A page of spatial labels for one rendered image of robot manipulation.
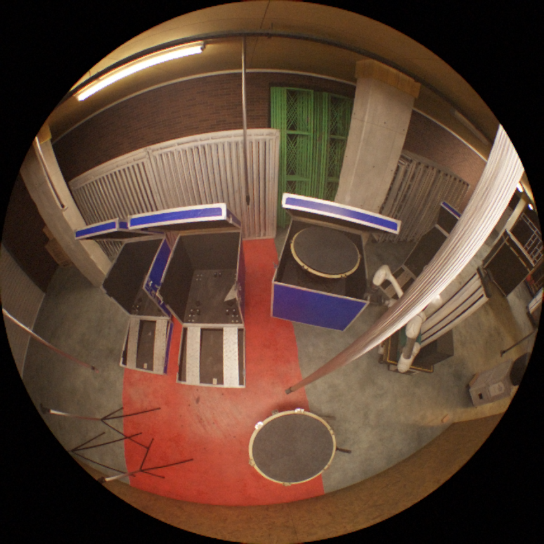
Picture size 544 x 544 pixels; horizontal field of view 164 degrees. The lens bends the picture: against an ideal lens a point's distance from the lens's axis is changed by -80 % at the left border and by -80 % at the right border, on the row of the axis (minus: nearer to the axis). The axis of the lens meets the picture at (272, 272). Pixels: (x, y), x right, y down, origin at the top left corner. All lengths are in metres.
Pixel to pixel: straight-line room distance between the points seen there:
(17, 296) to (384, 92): 7.90
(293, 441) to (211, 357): 1.53
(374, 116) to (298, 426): 3.11
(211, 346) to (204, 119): 3.98
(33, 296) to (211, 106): 6.41
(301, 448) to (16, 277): 6.66
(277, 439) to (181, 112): 4.91
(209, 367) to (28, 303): 5.49
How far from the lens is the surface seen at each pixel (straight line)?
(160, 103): 4.40
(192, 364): 2.63
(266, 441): 1.72
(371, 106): 2.44
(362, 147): 2.46
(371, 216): 1.65
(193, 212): 1.46
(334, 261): 2.18
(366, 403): 2.81
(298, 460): 1.78
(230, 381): 2.50
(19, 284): 6.48
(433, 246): 4.79
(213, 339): 2.68
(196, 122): 4.20
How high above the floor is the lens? 2.48
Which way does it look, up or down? 51 degrees down
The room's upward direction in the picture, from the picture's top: 2 degrees clockwise
